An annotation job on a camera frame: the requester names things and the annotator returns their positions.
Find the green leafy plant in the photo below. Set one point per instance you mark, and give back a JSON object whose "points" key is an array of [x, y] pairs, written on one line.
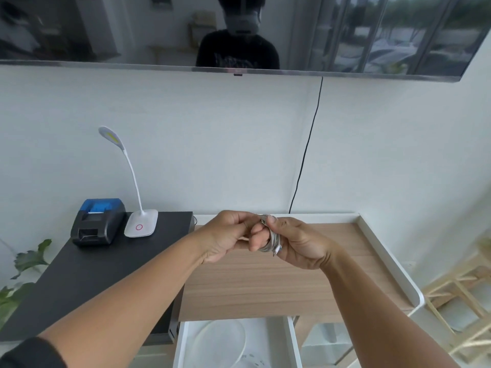
{"points": [[27, 260]]}

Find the black cabinet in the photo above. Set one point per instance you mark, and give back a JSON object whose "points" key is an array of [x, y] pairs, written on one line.
{"points": [[96, 272]]}

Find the light wooden rack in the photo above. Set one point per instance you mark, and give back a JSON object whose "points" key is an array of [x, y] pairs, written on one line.
{"points": [[460, 287]]}

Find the clear round plastic container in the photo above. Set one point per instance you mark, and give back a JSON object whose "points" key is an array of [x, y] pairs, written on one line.
{"points": [[253, 360]]}

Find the white drawer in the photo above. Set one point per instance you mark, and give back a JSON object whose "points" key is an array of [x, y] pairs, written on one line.
{"points": [[276, 337]]}

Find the black and blue receipt printer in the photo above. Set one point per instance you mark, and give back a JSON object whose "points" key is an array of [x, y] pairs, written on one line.
{"points": [[97, 226]]}

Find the person's black shirt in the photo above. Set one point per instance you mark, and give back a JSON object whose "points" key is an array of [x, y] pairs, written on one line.
{"points": [[27, 356]]}

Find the person's left forearm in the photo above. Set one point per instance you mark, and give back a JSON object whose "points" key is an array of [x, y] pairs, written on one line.
{"points": [[134, 302]]}

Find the person's right forearm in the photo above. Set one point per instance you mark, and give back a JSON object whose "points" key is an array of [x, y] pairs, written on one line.
{"points": [[376, 321]]}

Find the wall-mounted television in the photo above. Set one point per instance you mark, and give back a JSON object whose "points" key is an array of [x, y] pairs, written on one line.
{"points": [[115, 30]]}

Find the person's right hand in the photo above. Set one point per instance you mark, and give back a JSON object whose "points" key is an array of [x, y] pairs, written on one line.
{"points": [[303, 245]]}

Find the person's left hand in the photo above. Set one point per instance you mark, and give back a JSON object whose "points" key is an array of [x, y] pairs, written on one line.
{"points": [[220, 235]]}

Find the white gooseneck desk lamp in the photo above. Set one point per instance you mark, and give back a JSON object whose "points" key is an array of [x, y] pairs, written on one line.
{"points": [[141, 226]]}

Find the clear round container lid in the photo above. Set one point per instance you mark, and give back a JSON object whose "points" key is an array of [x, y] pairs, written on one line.
{"points": [[218, 344]]}

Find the wooden desk with white rim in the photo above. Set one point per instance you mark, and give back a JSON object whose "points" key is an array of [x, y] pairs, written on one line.
{"points": [[268, 287]]}

